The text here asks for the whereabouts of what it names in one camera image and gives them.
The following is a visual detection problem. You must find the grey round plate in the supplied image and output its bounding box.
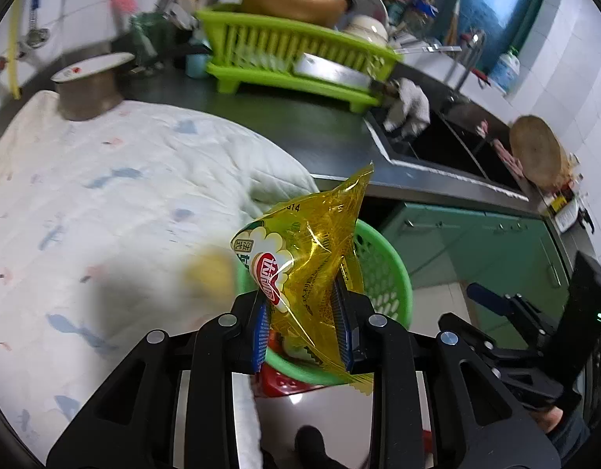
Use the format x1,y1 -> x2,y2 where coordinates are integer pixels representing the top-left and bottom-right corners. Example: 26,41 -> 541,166
354,0 -> 390,25

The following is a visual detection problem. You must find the pink cloth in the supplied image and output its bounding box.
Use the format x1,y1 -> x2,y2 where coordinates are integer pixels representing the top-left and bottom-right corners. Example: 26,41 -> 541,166
493,139 -> 523,177

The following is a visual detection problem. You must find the steel cleaver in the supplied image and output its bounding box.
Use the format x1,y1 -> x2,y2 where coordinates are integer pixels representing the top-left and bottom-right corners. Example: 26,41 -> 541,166
295,53 -> 379,91

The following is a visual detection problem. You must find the metal faucet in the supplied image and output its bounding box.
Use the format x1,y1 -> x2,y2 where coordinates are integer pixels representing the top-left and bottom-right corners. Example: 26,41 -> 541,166
393,44 -> 462,54

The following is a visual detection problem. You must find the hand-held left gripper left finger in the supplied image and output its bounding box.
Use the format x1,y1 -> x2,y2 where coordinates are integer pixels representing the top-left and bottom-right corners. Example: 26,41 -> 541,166
47,290 -> 272,469

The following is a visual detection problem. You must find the light blue cup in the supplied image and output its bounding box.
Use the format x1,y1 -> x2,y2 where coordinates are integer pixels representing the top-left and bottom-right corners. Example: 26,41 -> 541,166
184,53 -> 209,79

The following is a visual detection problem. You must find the white bowl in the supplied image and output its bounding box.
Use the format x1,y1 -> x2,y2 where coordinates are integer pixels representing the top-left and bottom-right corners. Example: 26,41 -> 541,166
344,14 -> 389,47

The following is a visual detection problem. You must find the green plastic dish rack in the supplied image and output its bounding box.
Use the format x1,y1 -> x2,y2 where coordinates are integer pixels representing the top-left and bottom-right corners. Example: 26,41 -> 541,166
195,4 -> 404,112

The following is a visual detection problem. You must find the blue window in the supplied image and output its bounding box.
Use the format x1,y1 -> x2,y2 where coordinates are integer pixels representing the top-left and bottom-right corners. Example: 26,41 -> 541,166
457,0 -> 555,64

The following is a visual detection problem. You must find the metal pot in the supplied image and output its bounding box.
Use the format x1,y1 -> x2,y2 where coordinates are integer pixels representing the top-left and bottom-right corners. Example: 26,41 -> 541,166
56,66 -> 123,122

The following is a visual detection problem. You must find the green mesh plastic basket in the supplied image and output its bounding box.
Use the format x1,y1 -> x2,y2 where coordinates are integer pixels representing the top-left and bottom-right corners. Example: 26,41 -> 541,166
234,219 -> 413,386

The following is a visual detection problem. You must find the person's right hand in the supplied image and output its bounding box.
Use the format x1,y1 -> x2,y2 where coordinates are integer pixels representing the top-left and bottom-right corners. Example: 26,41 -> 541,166
537,405 -> 577,433

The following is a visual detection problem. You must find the green cabinet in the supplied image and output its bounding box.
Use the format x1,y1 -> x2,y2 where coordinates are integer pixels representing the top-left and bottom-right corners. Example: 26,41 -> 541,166
379,200 -> 570,294

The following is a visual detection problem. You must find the white rag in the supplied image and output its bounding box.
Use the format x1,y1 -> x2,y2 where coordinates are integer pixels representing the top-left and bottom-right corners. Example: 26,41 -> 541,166
383,78 -> 431,138

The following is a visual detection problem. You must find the steel sink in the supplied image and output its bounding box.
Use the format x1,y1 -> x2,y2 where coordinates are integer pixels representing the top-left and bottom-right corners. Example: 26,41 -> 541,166
366,100 -> 531,201

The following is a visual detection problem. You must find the yellow snack packet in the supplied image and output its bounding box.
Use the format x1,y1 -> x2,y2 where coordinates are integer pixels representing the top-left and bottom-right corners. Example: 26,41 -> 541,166
231,160 -> 376,392

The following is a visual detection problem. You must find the pink brush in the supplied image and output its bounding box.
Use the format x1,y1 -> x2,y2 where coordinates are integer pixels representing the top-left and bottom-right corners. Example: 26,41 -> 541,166
110,0 -> 140,30

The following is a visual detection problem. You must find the clear plastic bottle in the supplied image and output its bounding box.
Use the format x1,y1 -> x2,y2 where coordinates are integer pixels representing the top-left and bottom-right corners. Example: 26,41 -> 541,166
490,46 -> 521,96

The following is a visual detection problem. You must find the white pot lid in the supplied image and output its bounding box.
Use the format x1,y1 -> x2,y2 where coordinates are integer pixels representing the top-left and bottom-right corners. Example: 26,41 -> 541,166
50,52 -> 135,83

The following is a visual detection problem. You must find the dark green holder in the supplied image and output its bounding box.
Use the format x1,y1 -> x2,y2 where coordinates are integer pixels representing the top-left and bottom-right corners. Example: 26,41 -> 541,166
129,12 -> 179,69

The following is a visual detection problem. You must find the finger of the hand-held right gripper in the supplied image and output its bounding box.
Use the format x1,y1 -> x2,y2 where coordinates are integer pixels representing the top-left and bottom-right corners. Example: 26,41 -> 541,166
438,313 -> 526,377
467,282 -> 565,347

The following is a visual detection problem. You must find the white printed quilted blanket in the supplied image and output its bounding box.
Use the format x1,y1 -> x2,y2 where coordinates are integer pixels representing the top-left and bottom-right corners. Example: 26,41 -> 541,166
0,90 -> 321,469

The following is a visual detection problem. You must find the braided metal hose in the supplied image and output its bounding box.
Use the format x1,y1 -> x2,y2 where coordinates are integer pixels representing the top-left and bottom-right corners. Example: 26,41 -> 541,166
29,0 -> 50,45

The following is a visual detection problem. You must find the round wooden cutting board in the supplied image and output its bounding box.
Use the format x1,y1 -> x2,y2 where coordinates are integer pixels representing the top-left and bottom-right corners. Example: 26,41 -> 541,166
510,115 -> 562,189

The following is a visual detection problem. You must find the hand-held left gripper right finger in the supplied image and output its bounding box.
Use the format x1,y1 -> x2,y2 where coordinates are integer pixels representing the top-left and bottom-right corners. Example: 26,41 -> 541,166
330,276 -> 560,469

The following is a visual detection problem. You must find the yellow hose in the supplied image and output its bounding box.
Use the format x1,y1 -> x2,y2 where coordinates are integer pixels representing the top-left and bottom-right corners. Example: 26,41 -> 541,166
7,0 -> 23,98

